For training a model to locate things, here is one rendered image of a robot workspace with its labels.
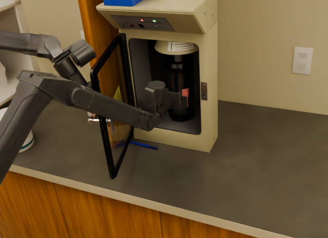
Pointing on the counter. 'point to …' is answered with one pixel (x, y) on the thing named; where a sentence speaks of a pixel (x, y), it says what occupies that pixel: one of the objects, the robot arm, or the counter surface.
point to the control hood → (164, 13)
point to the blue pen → (143, 145)
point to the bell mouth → (175, 47)
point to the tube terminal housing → (184, 139)
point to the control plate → (143, 22)
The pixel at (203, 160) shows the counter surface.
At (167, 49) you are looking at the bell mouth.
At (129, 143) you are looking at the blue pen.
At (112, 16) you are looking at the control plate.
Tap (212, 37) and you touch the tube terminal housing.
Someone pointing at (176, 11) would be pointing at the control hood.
